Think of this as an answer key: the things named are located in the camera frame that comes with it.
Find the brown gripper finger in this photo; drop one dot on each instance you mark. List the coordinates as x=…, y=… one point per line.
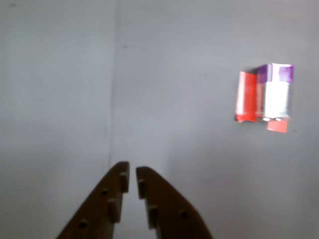
x=97, y=204
x=172, y=199

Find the red tape patch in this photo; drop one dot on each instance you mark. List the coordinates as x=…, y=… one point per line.
x=245, y=94

